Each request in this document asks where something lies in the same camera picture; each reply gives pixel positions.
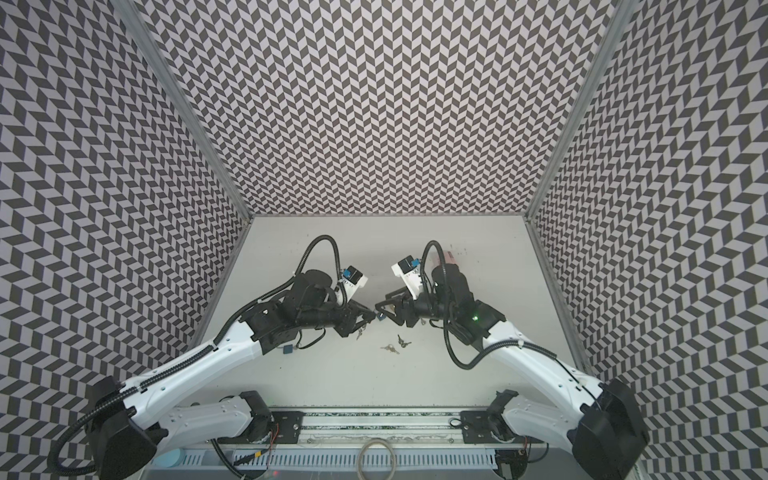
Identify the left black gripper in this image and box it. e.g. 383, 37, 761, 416
298, 294, 377, 341

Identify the black padlock with keys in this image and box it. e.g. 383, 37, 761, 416
354, 313, 380, 339

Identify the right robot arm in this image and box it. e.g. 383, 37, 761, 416
376, 240, 650, 479

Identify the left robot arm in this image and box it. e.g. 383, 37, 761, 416
47, 234, 375, 479

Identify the left teal device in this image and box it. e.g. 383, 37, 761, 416
152, 449, 185, 468

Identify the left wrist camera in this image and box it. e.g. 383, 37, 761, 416
338, 265, 368, 304

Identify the grey cable loop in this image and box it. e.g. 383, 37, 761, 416
356, 437, 398, 480

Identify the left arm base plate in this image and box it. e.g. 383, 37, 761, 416
239, 410, 305, 444

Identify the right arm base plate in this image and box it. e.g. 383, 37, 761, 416
449, 410, 545, 446

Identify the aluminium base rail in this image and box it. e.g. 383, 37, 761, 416
137, 407, 589, 479

